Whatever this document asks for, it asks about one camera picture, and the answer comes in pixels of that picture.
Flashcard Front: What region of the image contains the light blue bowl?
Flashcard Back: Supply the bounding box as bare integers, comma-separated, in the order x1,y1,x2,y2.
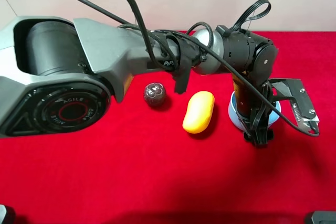
228,91,279,131

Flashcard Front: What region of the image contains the red tablecloth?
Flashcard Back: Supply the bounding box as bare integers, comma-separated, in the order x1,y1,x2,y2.
1,32,335,223

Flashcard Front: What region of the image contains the dark purple mangosteen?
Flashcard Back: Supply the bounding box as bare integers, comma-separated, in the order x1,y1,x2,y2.
143,82,166,107

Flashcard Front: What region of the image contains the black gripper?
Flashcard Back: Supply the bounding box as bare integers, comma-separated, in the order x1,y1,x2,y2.
232,74,320,148

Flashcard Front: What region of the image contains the black base bottom right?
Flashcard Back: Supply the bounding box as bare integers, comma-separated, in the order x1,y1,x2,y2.
304,211,336,224

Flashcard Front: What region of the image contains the black base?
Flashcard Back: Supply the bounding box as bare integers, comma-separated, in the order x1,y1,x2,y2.
304,211,336,224
0,205,16,224

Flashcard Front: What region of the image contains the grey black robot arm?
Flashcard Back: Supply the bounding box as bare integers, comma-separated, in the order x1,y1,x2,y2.
1,16,319,146

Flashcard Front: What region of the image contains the yellow mango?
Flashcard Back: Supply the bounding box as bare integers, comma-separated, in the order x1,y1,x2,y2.
182,91,215,134

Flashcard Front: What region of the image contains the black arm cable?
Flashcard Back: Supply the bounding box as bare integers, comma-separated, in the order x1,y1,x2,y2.
0,0,321,137

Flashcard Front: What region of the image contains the black base bottom left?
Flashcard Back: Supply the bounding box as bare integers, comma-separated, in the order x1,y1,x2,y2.
0,205,16,224

